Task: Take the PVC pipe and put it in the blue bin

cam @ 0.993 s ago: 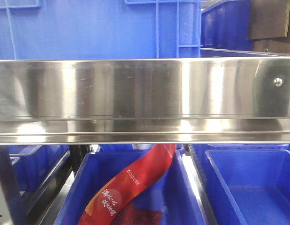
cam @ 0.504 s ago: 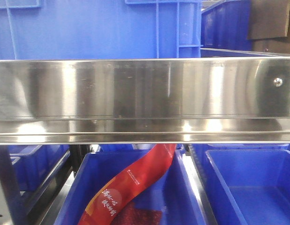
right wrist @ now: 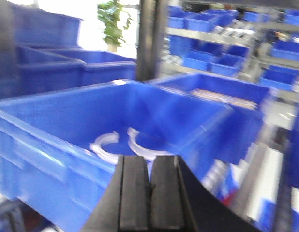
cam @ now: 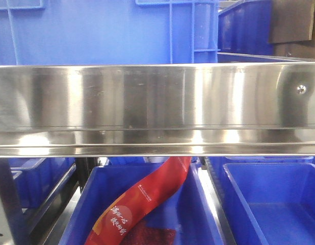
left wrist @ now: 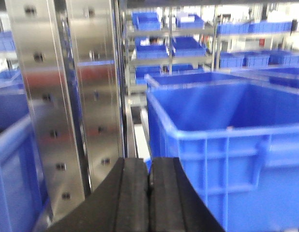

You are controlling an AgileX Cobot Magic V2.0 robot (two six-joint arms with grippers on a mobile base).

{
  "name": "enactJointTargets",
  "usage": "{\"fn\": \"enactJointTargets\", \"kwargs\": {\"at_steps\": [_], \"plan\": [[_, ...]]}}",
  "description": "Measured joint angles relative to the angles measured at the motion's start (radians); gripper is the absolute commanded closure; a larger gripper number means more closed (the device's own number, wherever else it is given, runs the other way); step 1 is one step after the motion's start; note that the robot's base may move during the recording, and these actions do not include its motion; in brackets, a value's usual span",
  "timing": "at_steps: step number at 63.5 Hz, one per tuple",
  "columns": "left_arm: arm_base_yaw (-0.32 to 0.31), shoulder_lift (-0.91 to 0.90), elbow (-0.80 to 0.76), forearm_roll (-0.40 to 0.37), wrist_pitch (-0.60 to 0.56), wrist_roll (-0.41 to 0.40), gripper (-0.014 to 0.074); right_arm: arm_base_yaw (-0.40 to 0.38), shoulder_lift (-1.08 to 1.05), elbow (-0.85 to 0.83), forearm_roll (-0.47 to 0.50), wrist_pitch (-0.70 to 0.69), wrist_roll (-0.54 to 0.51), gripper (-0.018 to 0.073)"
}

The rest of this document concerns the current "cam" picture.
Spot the blue bin lower middle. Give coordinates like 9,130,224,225
60,157,223,244

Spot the dark blue bin top right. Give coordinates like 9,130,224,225
218,1,273,56

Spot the blue bin lower left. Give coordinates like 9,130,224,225
8,157,75,209

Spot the blue bin lower right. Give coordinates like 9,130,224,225
223,163,315,244

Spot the red snack bag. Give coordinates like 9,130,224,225
85,156,191,244

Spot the silver screw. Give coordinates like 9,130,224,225
296,84,307,94

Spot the large blue crate top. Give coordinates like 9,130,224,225
0,1,219,65

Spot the brown cardboard panel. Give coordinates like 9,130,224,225
269,0,315,44

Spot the stainless steel shelf rail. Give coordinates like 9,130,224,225
0,62,315,157

